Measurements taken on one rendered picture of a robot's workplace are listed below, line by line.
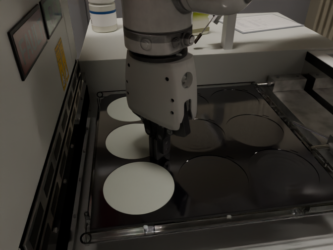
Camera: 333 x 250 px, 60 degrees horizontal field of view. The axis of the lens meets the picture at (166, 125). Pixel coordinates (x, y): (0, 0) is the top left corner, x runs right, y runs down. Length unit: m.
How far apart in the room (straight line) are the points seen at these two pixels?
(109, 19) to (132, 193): 0.54
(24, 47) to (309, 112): 0.55
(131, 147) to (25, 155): 0.22
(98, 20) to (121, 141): 0.42
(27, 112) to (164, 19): 0.17
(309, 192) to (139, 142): 0.27
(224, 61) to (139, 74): 0.35
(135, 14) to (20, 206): 0.22
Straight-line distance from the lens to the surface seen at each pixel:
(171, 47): 0.34
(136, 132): 0.52
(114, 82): 0.68
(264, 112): 0.60
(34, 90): 0.35
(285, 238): 0.49
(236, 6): 0.29
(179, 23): 0.34
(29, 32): 0.36
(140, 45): 0.34
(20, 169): 0.30
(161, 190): 0.41
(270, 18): 1.02
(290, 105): 0.69
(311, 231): 0.52
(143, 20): 0.33
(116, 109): 0.59
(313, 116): 0.67
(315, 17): 2.56
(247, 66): 0.72
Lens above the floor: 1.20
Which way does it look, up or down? 34 degrees down
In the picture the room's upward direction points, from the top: straight up
